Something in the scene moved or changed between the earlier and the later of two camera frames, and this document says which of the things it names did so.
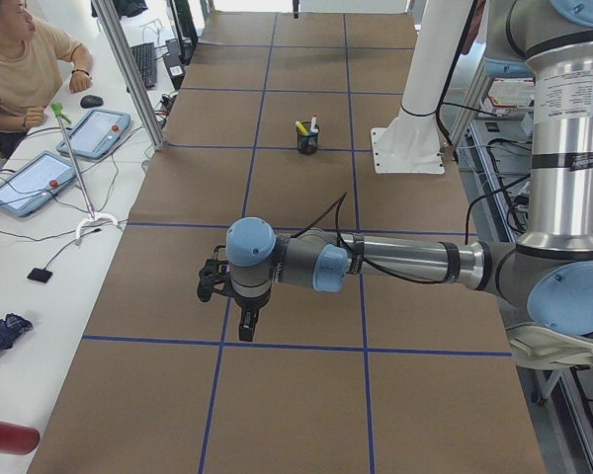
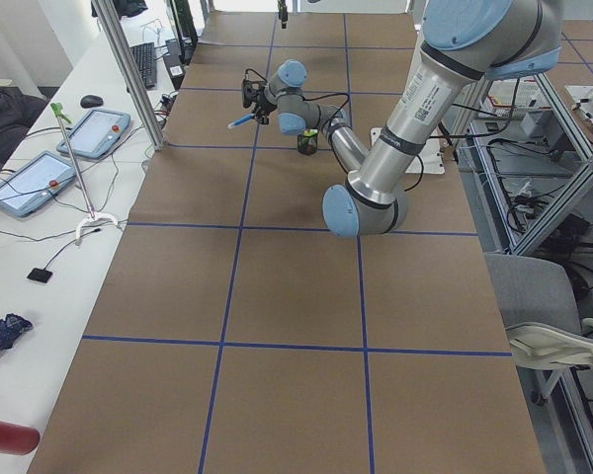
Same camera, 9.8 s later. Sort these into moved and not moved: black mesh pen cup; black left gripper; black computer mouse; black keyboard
Moved: black left gripper
Not moved: black computer mouse; black mesh pen cup; black keyboard
